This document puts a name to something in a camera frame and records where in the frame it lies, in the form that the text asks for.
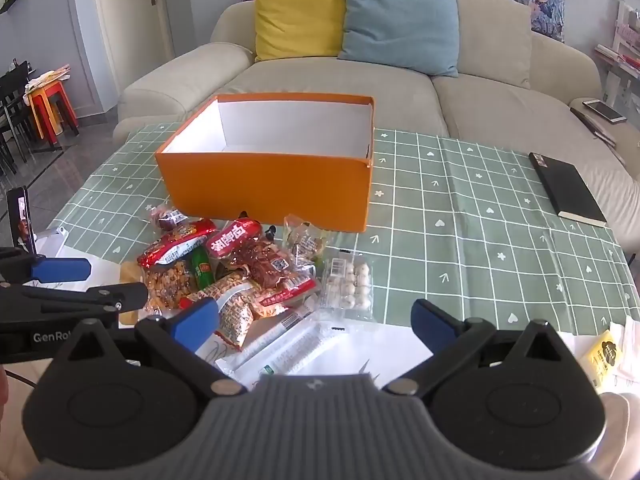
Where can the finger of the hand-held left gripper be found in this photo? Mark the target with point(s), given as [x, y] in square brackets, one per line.
[60, 270]
[100, 296]

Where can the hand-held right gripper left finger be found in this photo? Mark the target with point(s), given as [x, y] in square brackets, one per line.
[197, 320]

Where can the yellow pillow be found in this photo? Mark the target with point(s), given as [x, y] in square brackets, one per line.
[297, 15]

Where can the white sheet with handwriting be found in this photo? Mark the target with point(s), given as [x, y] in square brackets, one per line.
[390, 345]

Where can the clear packet of white balls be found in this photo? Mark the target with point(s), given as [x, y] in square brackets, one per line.
[347, 282]

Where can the black notebook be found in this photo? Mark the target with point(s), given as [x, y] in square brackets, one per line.
[570, 187]

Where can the red and white peanut packet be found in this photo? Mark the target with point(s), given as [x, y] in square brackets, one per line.
[240, 315]

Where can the printed figure pillow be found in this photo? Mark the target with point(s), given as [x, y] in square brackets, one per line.
[537, 2]

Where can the orange cardboard box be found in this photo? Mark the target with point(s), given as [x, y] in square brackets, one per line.
[265, 185]

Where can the clear packet of brown nuts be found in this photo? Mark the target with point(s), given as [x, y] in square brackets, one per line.
[306, 242]

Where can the red dried meat packet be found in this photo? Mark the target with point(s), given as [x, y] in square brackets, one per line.
[265, 265]

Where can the red packet with clear window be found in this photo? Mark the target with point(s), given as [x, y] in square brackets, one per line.
[175, 246]

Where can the black smartphone on stand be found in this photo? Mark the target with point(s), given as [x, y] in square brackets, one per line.
[21, 217]

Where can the green checked tablecloth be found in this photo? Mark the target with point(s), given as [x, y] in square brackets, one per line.
[450, 240]

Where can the beige sofa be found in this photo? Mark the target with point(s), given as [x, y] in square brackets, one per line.
[330, 80]

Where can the black dining chairs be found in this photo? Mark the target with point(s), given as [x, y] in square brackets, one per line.
[12, 105]

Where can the white tissue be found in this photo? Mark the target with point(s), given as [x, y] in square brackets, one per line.
[629, 347]

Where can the dark remote control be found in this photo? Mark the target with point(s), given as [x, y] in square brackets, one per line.
[592, 126]

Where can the white plastic wrapper packet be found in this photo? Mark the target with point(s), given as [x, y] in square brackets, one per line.
[295, 347]

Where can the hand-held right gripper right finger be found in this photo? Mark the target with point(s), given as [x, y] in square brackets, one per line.
[432, 322]

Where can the red plastic stool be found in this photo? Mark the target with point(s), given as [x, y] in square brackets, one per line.
[55, 105]

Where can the small shiny candy packet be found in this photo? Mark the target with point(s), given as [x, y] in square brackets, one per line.
[167, 217]

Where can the wall shelf with plant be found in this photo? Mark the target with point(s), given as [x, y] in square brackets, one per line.
[12, 0]

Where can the yellow packet with dark print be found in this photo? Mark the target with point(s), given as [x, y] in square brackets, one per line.
[602, 360]

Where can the blue pillow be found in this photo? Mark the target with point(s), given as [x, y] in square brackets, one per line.
[400, 20]

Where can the white door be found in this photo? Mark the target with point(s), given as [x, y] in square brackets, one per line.
[140, 15]

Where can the smartphone with white case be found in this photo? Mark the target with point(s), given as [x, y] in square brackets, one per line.
[605, 111]

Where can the green stick snack packet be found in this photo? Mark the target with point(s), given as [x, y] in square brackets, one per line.
[201, 267]

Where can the white magazine rack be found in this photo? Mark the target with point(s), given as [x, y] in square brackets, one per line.
[622, 55]

